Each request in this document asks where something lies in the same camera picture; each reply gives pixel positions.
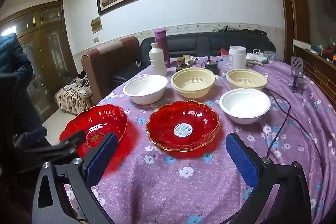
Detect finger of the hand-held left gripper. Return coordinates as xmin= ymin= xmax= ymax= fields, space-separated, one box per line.
xmin=59 ymin=130 xmax=88 ymax=159

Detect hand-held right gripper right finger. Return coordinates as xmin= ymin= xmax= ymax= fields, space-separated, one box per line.
xmin=225 ymin=133 xmax=312 ymax=224

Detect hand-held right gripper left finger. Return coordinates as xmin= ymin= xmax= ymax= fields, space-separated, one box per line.
xmin=31 ymin=132 xmax=118 ymax=224

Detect red plate with gold print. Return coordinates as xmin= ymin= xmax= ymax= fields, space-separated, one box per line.
xmin=59 ymin=105 xmax=128 ymax=160

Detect white foam bowl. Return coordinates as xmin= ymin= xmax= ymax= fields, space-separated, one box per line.
xmin=122 ymin=75 xmax=168 ymax=105
xmin=219 ymin=88 xmax=271 ymax=125

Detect red plate with round label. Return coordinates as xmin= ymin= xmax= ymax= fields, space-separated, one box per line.
xmin=146 ymin=100 xmax=220 ymax=152

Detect cream plastic bowl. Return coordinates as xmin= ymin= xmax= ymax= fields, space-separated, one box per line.
xmin=226 ymin=69 xmax=268 ymax=91
xmin=171 ymin=67 xmax=216 ymax=99

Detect patterned beige bag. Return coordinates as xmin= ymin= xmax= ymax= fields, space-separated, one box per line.
xmin=54 ymin=77 xmax=93 ymax=115

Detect purple floral tablecloth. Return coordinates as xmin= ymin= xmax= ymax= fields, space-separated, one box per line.
xmin=63 ymin=55 xmax=336 ymax=224

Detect brown armchair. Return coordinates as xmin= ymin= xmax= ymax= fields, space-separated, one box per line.
xmin=81 ymin=36 xmax=140 ymax=106

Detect wooden glass-door cabinet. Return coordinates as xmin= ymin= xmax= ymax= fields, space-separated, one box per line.
xmin=0 ymin=0 xmax=79 ymax=125

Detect dark blue padded jacket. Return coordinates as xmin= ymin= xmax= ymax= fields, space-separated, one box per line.
xmin=0 ymin=32 xmax=36 ymax=135

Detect small black device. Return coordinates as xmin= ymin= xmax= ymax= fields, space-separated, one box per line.
xmin=202 ymin=56 xmax=223 ymax=75

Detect white gloves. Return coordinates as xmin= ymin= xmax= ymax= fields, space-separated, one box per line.
xmin=245 ymin=49 xmax=269 ymax=67

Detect white plastic jar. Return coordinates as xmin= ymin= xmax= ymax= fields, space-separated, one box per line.
xmin=229 ymin=46 xmax=247 ymax=70

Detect grey phone stand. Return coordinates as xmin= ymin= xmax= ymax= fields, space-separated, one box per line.
xmin=289 ymin=56 xmax=305 ymax=94

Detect blue patterned pouch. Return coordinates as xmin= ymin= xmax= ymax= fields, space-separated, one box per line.
xmin=265 ymin=51 xmax=281 ymax=62

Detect white plastic bottle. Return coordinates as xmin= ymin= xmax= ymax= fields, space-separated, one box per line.
xmin=148 ymin=42 xmax=168 ymax=77

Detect snack packet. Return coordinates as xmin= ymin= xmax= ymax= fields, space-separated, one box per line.
xmin=184 ymin=55 xmax=201 ymax=65

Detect wooden side cabinet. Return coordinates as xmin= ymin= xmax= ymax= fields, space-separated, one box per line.
xmin=292 ymin=39 xmax=336 ymax=101

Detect black leather sofa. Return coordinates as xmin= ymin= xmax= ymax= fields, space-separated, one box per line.
xmin=109 ymin=31 xmax=277 ymax=89

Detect dark clothes pile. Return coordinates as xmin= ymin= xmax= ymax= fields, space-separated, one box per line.
xmin=213 ymin=25 xmax=267 ymax=36

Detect purple thermos flask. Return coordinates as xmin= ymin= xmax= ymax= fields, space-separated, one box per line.
xmin=154 ymin=28 xmax=171 ymax=69

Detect black cable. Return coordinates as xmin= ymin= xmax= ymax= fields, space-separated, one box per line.
xmin=262 ymin=86 xmax=324 ymax=169

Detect small gold wall plaque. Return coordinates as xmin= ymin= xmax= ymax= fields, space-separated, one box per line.
xmin=91 ymin=17 xmax=102 ymax=34

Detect wooden door frame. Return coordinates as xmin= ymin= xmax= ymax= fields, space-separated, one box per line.
xmin=268 ymin=0 xmax=311 ymax=63

